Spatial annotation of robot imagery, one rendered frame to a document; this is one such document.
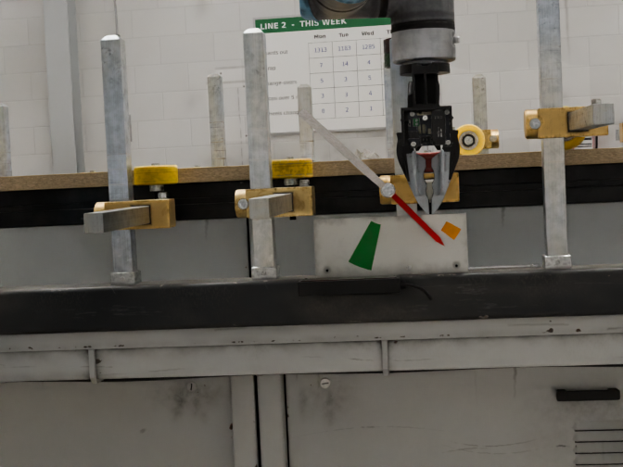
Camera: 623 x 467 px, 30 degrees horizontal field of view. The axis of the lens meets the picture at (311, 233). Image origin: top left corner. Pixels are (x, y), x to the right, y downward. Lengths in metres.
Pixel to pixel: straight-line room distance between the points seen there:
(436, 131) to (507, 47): 7.54
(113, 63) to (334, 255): 0.51
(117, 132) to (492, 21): 7.26
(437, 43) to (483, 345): 0.62
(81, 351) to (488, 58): 7.26
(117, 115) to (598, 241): 0.91
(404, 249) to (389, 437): 0.47
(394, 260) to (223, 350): 0.34
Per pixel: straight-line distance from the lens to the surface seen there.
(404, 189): 1.98
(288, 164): 2.08
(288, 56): 9.31
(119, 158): 2.06
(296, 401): 2.30
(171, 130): 9.54
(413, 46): 1.63
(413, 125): 1.64
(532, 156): 2.15
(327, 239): 1.99
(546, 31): 2.01
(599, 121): 1.71
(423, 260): 1.99
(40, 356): 2.16
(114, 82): 2.06
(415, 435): 2.30
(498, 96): 9.13
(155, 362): 2.10
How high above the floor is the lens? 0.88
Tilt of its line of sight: 3 degrees down
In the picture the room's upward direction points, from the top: 3 degrees counter-clockwise
